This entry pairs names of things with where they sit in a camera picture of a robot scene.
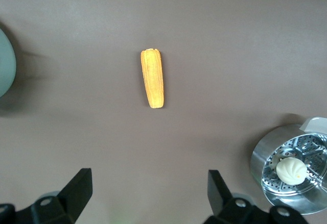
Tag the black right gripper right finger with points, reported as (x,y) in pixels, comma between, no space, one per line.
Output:
(219,198)

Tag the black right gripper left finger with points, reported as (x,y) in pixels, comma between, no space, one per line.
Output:
(74,190)

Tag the yellow corn cob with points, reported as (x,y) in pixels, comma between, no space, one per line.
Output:
(153,81)

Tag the glass pot lid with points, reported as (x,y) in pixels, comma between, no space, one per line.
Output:
(6,63)

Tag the steel steamer pot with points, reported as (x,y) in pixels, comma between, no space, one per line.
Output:
(260,152)

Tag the white steamed bun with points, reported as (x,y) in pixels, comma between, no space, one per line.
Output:
(291,170)

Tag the perforated steel steamer plate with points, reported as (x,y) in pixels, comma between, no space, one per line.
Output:
(306,142)

